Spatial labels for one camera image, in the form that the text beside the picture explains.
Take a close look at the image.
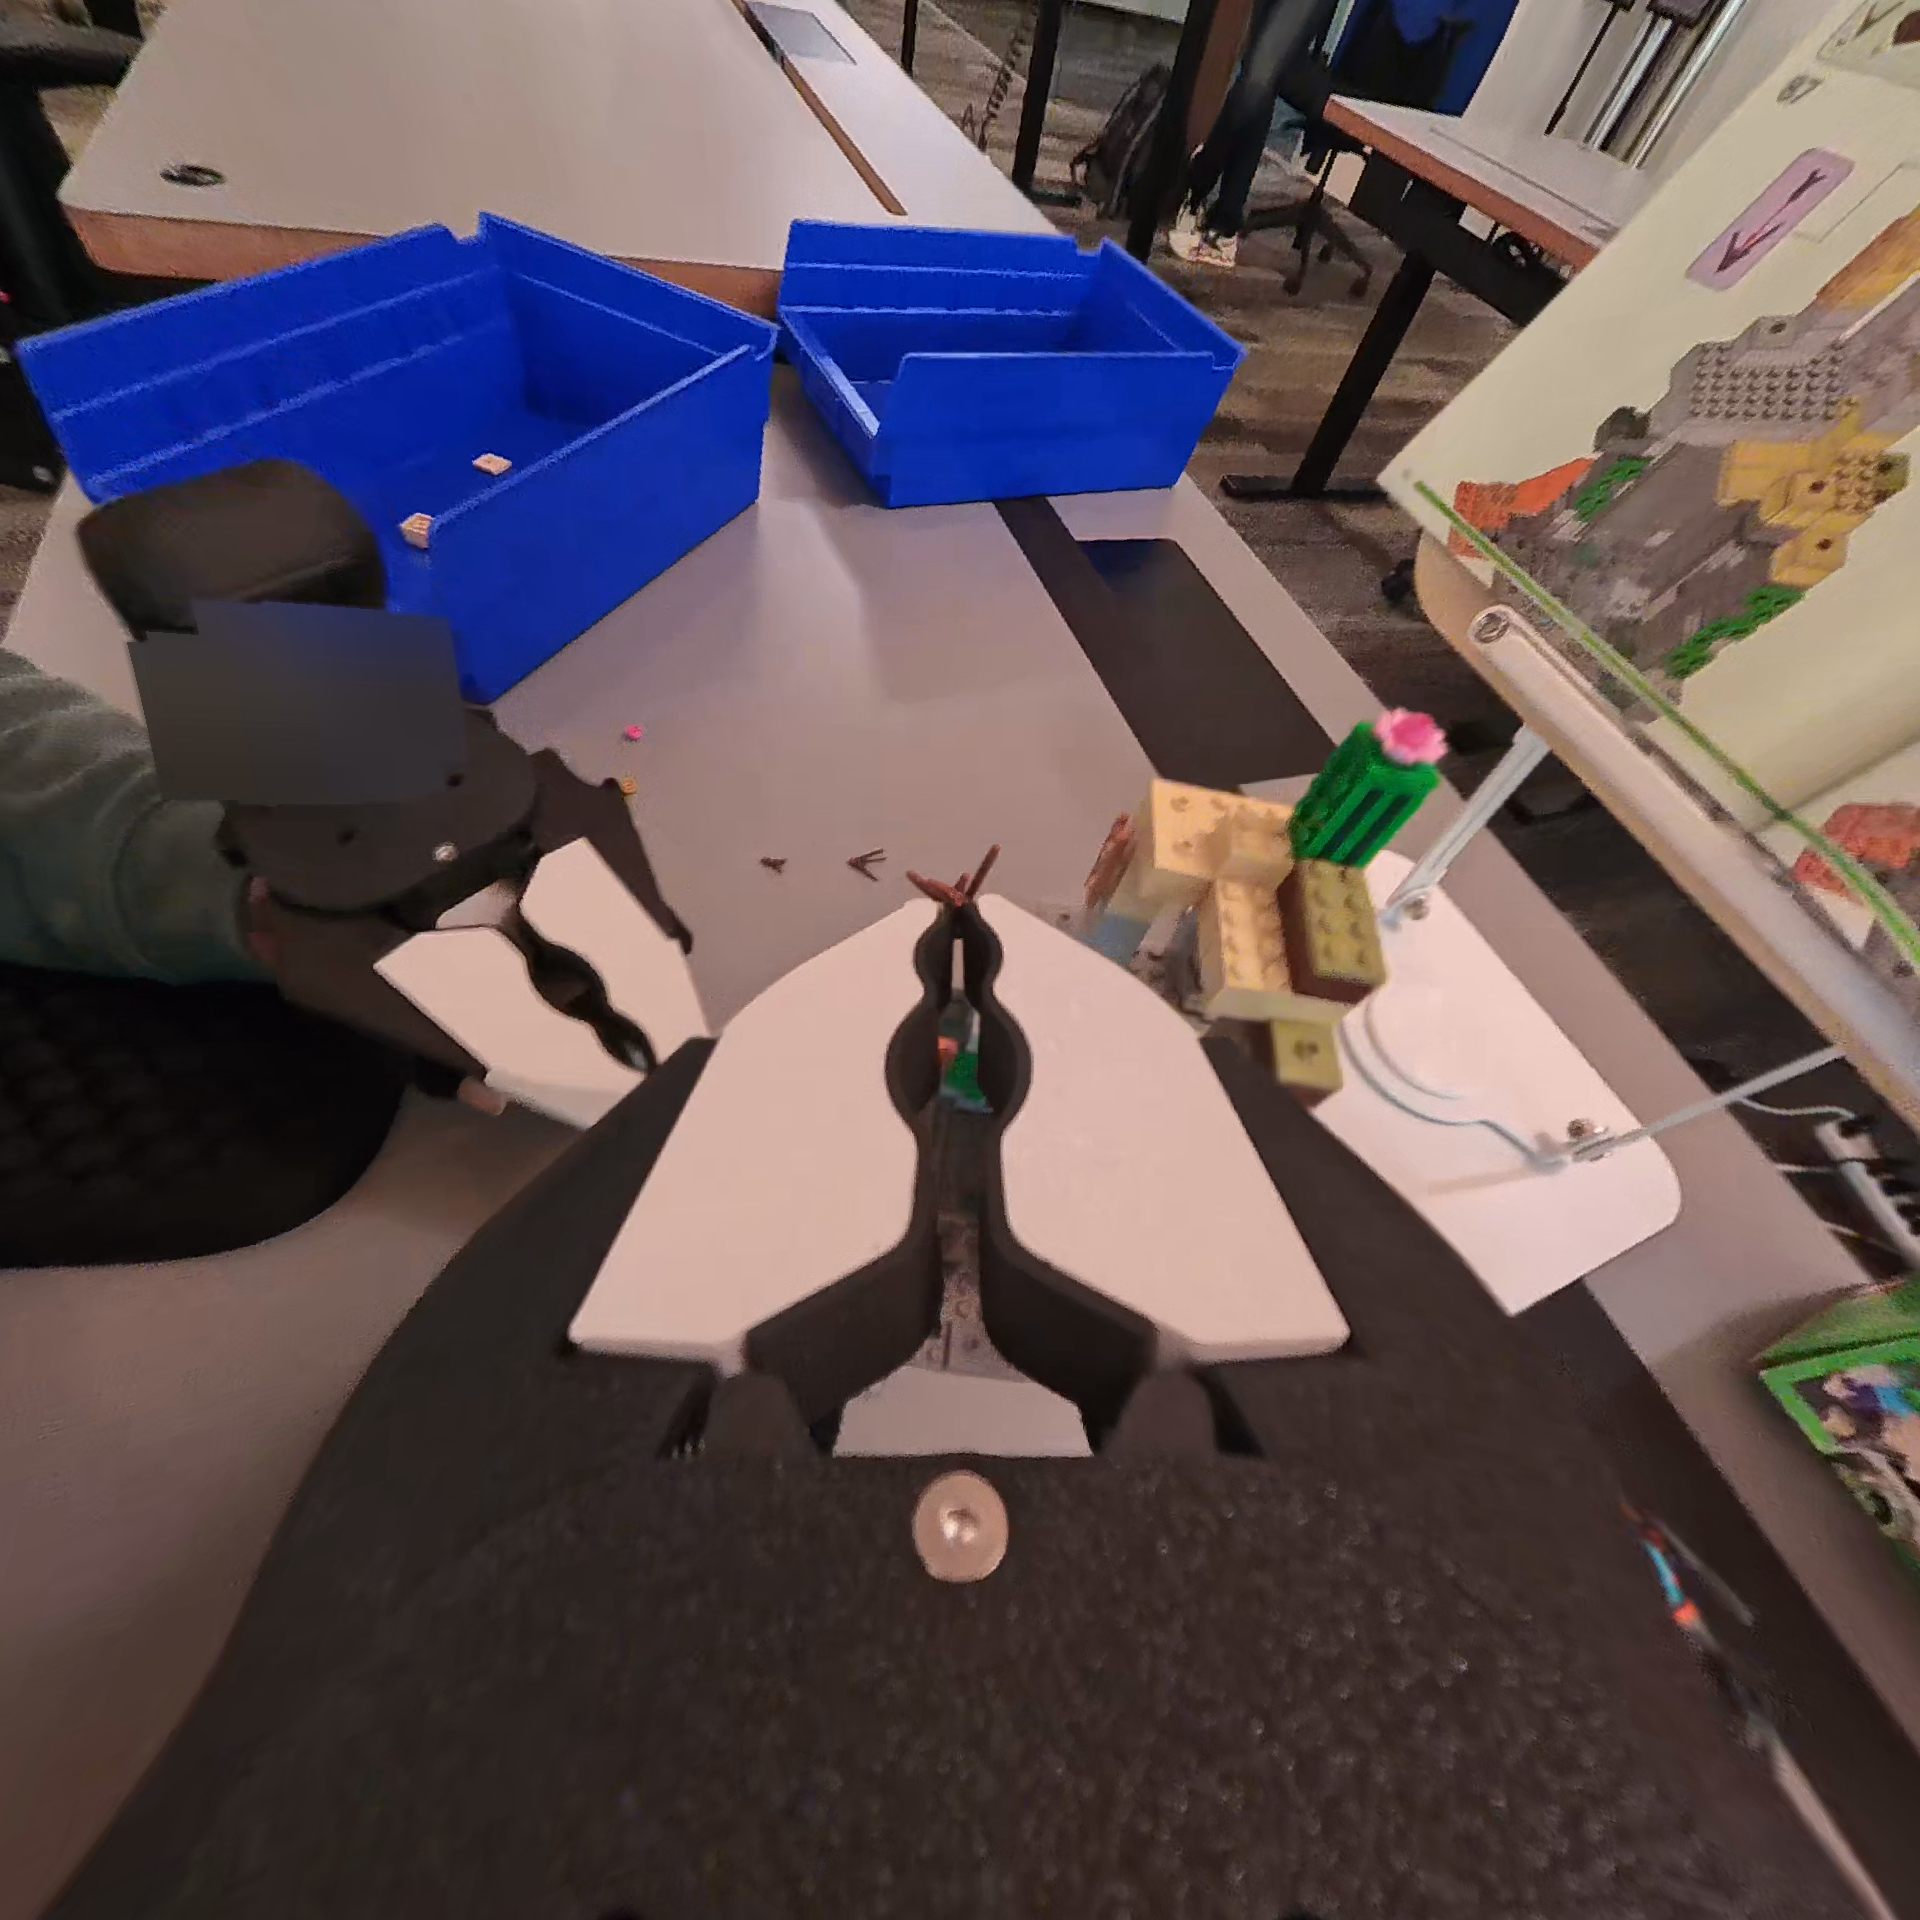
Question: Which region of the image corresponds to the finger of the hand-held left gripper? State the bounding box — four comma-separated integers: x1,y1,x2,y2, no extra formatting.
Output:
517,836,712,1075
371,882,655,1128

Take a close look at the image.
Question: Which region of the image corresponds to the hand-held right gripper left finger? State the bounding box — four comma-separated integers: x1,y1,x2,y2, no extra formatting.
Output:
566,896,962,1378

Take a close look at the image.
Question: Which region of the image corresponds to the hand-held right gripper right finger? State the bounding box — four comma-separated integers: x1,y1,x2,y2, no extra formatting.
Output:
960,893,1352,1374

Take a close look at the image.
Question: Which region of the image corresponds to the toy brick build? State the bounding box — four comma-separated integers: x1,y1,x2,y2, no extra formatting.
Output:
1078,708,1449,1114

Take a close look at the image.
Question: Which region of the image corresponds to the person's left forearm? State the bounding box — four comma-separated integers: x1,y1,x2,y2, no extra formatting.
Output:
0,652,255,986

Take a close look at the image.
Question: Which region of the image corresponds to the grey desk with black legs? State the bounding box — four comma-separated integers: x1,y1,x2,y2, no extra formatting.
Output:
1223,94,1653,506

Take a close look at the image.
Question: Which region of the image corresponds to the person's left hand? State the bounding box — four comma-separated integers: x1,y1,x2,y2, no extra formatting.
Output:
245,882,510,1114

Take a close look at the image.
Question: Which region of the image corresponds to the clear acrylic booklet stand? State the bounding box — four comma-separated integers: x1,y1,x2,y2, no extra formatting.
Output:
1318,540,1920,1322

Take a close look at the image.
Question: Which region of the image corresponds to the large blue plastic bin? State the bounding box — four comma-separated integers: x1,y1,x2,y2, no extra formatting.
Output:
15,212,779,707

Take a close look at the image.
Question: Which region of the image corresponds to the white power strip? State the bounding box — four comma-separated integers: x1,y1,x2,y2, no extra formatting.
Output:
1808,1111,1920,1278

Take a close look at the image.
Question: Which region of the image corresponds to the grey wood-edged table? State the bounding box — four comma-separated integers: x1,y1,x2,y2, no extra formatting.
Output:
59,0,1050,287

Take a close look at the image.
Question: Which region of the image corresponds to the printed toy brick box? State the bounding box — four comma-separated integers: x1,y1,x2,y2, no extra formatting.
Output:
1758,1278,1920,1567

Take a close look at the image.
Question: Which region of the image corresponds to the black office chair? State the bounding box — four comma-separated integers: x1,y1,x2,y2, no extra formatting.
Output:
0,0,144,332

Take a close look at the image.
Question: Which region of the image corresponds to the toy brick instruction booklet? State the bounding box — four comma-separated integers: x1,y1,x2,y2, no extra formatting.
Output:
1376,0,1920,963

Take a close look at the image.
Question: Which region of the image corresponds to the black backpack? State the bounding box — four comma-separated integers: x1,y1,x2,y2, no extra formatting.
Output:
1071,63,1185,219

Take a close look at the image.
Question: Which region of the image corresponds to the black desk cable cover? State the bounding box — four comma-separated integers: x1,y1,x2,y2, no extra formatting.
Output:
995,491,1344,782

